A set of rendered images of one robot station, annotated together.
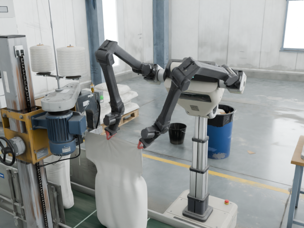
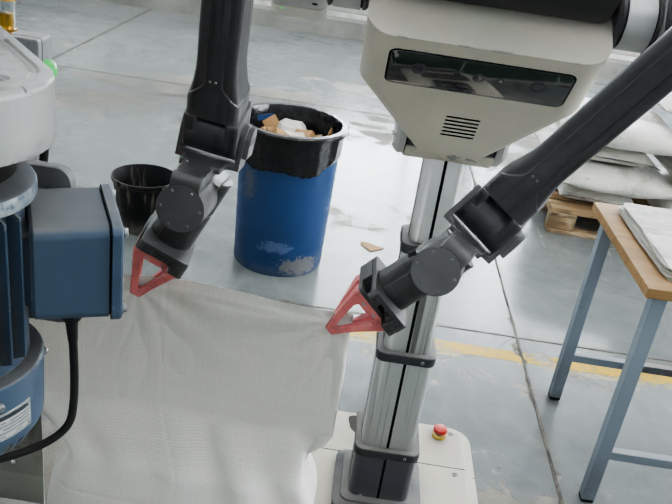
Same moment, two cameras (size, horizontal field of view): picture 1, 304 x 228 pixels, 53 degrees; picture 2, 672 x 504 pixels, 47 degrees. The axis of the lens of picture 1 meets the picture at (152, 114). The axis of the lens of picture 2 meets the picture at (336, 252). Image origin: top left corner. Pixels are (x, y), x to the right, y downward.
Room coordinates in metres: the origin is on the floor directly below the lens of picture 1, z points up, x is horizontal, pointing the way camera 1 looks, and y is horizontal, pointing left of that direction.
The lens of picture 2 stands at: (1.01, 0.55, 1.58)
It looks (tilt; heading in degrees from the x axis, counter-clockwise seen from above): 25 degrees down; 329
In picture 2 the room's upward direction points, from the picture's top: 9 degrees clockwise
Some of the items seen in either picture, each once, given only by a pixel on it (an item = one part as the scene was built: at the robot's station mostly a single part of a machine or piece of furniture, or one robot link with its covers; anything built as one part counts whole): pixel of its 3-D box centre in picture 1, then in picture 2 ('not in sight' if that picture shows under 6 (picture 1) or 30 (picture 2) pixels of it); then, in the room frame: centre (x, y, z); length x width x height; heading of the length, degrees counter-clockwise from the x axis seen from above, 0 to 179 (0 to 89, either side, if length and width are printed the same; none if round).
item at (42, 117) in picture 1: (45, 121); not in sight; (1.66, 0.62, 1.27); 0.12 x 0.09 x 0.09; 149
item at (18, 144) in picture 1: (15, 146); not in sight; (1.63, 0.80, 1.14); 0.11 x 0.06 x 0.11; 59
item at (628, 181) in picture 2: not in sight; (610, 175); (3.80, -2.82, 0.33); 0.66 x 0.43 x 0.13; 59
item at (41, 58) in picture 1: (41, 58); not in sight; (1.92, 0.69, 1.61); 0.15 x 0.14 x 0.17; 59
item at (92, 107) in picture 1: (73, 108); not in sight; (2.11, 0.57, 1.21); 0.30 x 0.25 x 0.30; 59
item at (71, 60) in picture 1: (71, 60); not in sight; (1.78, 0.46, 1.61); 0.17 x 0.17 x 0.17
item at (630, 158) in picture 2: not in sight; (600, 140); (4.03, -2.93, 0.44); 0.66 x 0.43 x 0.13; 149
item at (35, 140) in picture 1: (38, 128); not in sight; (1.80, 0.72, 1.18); 0.34 x 0.25 x 0.31; 149
